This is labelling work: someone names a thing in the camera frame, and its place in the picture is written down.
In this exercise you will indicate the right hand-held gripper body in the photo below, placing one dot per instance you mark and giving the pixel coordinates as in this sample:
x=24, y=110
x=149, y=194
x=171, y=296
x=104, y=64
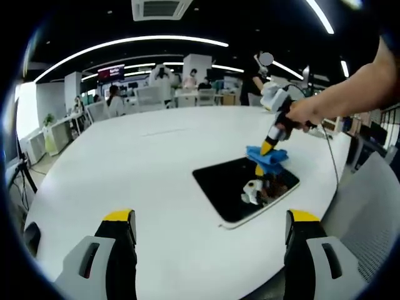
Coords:
x=276, y=98

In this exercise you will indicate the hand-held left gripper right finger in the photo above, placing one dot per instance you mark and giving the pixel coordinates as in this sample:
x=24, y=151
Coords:
x=301, y=250

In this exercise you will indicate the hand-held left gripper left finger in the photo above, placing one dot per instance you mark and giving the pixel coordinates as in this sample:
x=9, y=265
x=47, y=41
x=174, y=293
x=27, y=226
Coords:
x=122, y=250

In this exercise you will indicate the blue cleaning cloth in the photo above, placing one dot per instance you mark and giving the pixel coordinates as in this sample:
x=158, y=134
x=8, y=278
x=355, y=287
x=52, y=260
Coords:
x=275, y=157

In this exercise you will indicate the black tablet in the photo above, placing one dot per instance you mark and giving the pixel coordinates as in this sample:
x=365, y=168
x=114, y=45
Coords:
x=218, y=184

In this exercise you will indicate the person's right hand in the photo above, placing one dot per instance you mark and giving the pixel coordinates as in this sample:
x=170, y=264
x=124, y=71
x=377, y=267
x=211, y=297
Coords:
x=306, y=114

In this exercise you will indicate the silver computer monitor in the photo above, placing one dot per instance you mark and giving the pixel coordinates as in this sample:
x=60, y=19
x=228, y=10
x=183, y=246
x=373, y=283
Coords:
x=306, y=76

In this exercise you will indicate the white mesh office chair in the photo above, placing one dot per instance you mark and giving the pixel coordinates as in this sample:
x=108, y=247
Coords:
x=206, y=97
x=97, y=112
x=150, y=98

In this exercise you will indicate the grey mesh chair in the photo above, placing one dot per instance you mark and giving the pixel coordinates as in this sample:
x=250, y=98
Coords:
x=368, y=200

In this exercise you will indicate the small black object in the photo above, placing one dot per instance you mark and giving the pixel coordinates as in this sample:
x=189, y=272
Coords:
x=32, y=239

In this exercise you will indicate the straight ceiling light strip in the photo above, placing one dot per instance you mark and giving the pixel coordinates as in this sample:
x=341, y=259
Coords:
x=322, y=17

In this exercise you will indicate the black railing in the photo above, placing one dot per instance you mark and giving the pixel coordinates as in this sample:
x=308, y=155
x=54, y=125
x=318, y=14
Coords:
x=390, y=125

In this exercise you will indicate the black tripod stand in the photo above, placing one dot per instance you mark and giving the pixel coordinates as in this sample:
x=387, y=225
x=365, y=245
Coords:
x=26, y=175

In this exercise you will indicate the white low cabinet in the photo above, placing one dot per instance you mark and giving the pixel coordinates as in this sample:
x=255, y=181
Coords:
x=59, y=134

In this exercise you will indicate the ceiling air conditioner vent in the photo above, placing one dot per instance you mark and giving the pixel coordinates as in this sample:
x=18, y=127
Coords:
x=161, y=9

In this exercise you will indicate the green potted plant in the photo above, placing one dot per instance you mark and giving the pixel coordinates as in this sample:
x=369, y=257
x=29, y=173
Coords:
x=48, y=119

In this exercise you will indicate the long curved ceiling light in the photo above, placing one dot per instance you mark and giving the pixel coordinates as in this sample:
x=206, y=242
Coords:
x=125, y=42

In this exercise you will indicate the dark wall screen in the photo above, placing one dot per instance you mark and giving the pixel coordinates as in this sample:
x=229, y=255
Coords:
x=111, y=72

